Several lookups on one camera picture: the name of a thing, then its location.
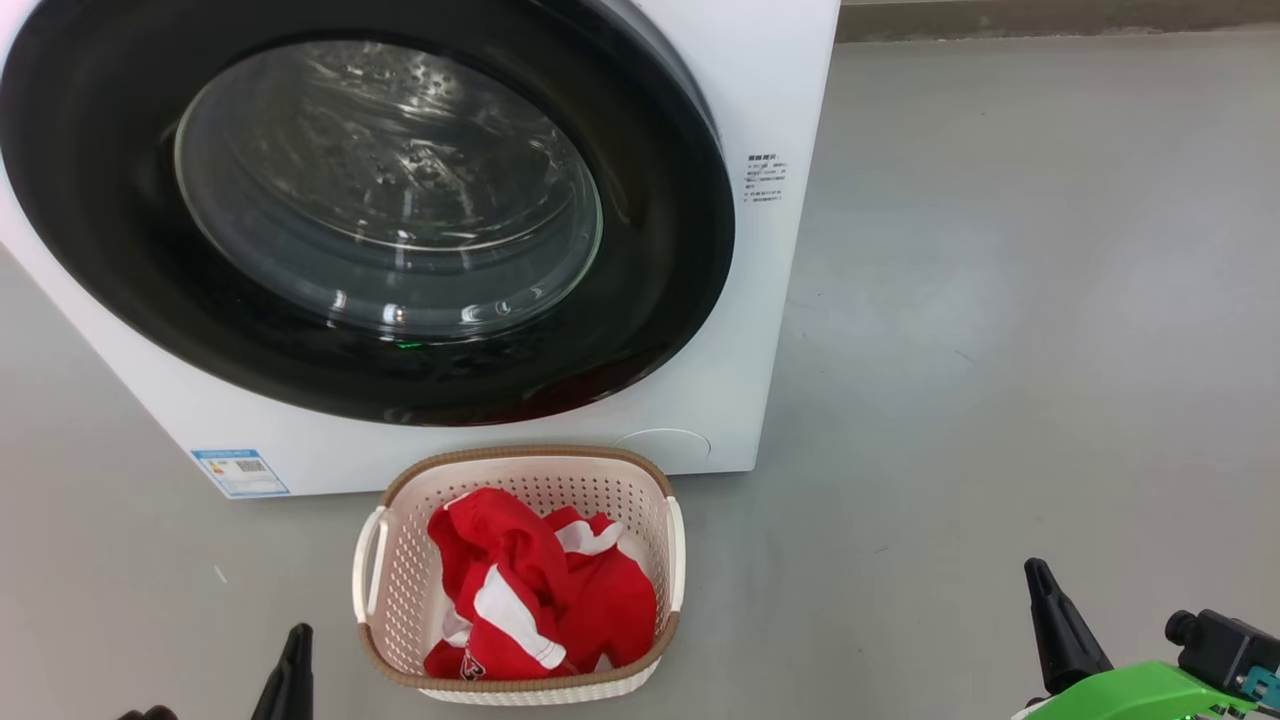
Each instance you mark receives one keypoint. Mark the white front-load washing machine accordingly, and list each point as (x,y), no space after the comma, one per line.
(780,300)

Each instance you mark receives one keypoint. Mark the blue energy label sticker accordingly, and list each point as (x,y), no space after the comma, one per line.
(240,473)

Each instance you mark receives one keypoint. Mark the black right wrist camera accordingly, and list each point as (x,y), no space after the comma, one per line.
(1230,650)

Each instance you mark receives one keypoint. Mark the cream perforated laundry basket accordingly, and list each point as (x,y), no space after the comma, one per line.
(400,600)

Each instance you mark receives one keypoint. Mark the black washing machine door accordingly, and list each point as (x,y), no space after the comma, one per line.
(650,250)

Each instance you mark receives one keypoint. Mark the red and white garment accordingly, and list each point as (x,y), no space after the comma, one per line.
(600,610)

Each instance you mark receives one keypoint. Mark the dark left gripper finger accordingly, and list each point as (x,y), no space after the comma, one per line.
(292,685)
(150,714)

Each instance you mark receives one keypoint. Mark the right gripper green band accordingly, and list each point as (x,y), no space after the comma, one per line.
(1130,695)

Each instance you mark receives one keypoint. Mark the teal right camera connector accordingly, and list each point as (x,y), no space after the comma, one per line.
(1265,690)

